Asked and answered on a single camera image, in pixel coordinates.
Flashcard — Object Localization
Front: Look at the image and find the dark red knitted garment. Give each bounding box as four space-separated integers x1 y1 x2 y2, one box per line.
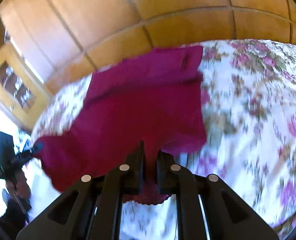
37 45 207 205

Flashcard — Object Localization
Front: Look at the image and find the person's left hand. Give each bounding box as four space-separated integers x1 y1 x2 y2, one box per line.
6 170 31 200

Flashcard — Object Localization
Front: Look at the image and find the wooden shelf cabinet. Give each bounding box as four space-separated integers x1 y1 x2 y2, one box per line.
0 43 52 132

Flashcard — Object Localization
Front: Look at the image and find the wooden headboard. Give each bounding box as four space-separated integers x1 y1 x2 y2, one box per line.
0 0 296 93

